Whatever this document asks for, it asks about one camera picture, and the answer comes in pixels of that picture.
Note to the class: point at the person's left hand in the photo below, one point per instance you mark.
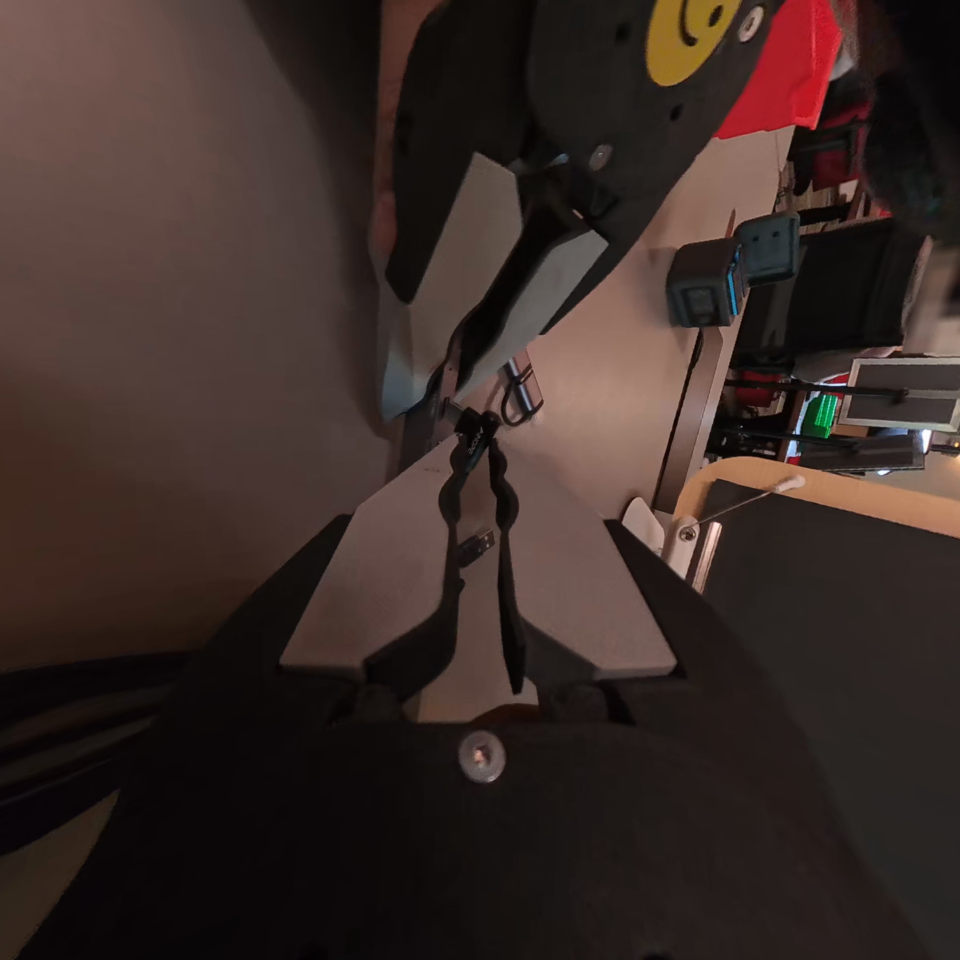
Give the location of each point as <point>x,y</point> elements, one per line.
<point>384,195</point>

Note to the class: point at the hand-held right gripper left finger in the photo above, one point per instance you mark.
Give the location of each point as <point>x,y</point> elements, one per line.
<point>375,585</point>

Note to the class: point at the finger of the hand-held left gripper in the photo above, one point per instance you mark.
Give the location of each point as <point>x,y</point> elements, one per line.
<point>457,247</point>
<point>555,292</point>

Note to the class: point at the grey framed screen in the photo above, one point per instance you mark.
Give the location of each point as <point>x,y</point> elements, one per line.
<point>900,401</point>

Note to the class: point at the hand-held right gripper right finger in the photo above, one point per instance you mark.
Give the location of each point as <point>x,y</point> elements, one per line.
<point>585,592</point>

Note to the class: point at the grey plug with adapter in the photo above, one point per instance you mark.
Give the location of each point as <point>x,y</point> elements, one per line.
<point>525,386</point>

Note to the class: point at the dark battery charger case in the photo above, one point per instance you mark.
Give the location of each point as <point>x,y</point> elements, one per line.
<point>705,289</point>

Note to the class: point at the red plastic bin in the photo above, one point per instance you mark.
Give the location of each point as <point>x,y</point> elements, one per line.
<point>780,67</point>

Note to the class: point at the green box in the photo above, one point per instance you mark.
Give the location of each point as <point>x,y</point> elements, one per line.
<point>821,416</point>

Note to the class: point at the grey usb hub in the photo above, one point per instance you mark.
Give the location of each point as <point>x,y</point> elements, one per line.
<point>420,442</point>

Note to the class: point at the wood-framed black board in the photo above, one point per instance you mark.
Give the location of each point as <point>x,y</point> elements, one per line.
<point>840,637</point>

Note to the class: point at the white-tipped metal stylus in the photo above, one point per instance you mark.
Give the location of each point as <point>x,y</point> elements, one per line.
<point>787,484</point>

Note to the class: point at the black office chair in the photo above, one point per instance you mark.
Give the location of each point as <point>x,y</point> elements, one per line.
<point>847,292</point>

